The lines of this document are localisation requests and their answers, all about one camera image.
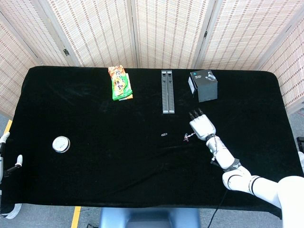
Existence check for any blue grey robot torso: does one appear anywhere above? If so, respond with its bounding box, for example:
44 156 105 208
99 207 201 228

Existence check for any black folded two-bar stand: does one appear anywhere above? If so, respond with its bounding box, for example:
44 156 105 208
161 69 176 114

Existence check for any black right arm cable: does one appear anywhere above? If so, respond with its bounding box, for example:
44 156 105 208
208 187 229 228

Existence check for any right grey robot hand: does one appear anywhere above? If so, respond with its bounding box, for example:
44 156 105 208
188 108 217 141

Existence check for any woven bamboo folding screen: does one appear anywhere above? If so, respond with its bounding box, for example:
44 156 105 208
0 0 304 117

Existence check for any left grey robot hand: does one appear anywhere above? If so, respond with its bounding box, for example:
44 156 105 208
0 132 24 181

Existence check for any black velvet table cloth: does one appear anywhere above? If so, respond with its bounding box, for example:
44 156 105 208
1 66 301 218

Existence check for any white cable bundle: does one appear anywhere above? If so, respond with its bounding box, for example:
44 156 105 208
0 202 22 219

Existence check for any white round lid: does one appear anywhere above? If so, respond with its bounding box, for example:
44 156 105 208
51 136 71 154

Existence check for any green orange snack packet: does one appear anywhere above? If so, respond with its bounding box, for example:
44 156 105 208
108 66 133 100

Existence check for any black cardboard box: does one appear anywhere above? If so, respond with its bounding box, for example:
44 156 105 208
188 69 219 103

